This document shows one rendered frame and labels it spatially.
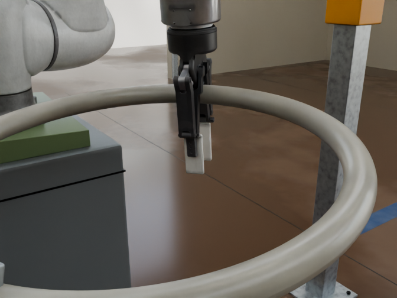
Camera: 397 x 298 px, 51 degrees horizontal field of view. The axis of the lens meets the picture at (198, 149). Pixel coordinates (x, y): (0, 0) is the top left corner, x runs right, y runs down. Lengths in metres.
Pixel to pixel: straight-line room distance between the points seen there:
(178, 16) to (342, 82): 0.86
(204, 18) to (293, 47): 6.54
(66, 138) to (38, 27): 0.23
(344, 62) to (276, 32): 5.47
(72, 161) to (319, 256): 0.61
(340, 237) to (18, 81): 0.72
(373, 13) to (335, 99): 0.27
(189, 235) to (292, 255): 1.76
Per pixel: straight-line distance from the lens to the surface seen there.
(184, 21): 0.61
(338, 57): 1.39
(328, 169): 1.49
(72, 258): 0.93
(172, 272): 1.82
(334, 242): 0.32
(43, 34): 0.94
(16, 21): 0.90
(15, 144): 0.83
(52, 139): 0.84
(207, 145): 0.73
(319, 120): 0.53
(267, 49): 6.74
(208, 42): 0.63
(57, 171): 0.84
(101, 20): 1.04
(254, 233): 2.08
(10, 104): 0.91
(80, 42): 1.00
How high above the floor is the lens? 1.09
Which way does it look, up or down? 20 degrees down
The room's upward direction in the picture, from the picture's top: straight up
